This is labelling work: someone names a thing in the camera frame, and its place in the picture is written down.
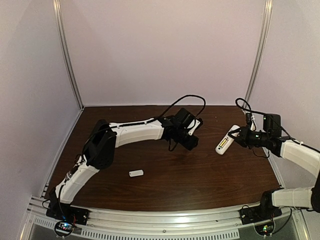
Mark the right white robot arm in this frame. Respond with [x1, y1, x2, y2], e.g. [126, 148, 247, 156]
[225, 113, 320, 216]

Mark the left aluminium frame post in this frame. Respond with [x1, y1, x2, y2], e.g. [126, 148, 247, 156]
[52, 0, 84, 110]

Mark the circuit board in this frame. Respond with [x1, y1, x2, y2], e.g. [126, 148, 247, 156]
[53, 221, 75, 238]
[254, 220, 275, 237]

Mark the white remote control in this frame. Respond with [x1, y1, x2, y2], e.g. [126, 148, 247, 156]
[215, 124, 240, 155]

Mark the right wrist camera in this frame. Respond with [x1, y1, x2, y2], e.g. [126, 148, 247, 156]
[245, 112, 257, 131]

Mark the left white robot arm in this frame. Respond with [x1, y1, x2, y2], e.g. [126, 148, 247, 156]
[49, 108, 203, 210]

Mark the front aluminium rail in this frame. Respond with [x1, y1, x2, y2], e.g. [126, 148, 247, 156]
[23, 196, 305, 240]

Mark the white battery cover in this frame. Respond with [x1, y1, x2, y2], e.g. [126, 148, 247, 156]
[129, 169, 144, 178]

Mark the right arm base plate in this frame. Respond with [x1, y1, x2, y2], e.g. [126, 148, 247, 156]
[238, 205, 282, 225]

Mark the right aluminium frame post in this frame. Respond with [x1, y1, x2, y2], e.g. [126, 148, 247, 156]
[244, 0, 273, 103]

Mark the right black cable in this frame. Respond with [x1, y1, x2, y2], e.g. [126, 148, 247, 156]
[234, 97, 305, 146]

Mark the right circuit board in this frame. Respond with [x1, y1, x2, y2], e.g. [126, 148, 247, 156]
[254, 220, 275, 237]

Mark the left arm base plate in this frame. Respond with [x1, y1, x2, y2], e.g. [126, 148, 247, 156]
[45, 204, 90, 226]

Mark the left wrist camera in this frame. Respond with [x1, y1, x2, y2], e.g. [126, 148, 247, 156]
[186, 118, 203, 136]

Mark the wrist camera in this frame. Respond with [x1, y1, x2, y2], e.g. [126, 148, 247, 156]
[245, 112, 257, 131]
[186, 118, 203, 136]

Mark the left circuit board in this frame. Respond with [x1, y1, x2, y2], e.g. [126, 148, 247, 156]
[53, 221, 75, 238]

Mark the aluminium frame post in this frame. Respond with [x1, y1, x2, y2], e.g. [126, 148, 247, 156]
[244, 0, 273, 103]
[52, 0, 84, 110]

